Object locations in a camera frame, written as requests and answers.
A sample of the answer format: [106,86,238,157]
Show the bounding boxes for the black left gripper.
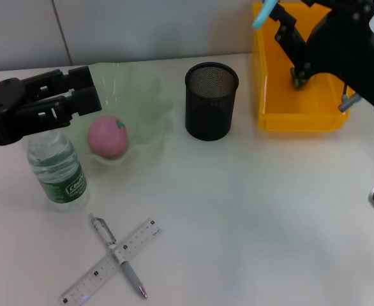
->
[0,65,104,147]

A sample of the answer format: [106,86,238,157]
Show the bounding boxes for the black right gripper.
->
[269,0,374,110]

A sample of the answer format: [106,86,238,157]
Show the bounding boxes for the blue scissors with sheath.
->
[252,0,276,31]

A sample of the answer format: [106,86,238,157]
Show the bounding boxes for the pink toy peach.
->
[87,115,130,159]

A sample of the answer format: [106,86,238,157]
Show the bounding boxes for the green plastic wrapper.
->
[289,68,306,90]

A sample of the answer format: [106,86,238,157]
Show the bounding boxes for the clear water bottle green label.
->
[25,126,89,213]

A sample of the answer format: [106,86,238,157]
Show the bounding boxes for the clear plastic ruler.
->
[59,217,161,305]

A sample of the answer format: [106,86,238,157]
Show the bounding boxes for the pale green glass fruit plate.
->
[43,62,174,166]

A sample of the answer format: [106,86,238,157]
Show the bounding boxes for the black mesh pen holder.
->
[184,61,240,141]

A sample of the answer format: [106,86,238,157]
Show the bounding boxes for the clear grey ballpoint pen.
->
[88,212,149,300]

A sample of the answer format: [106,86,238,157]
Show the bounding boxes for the yellow plastic storage bin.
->
[251,2,351,132]

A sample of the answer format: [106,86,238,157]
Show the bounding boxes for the right gripper cable silver plug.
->
[338,83,363,113]

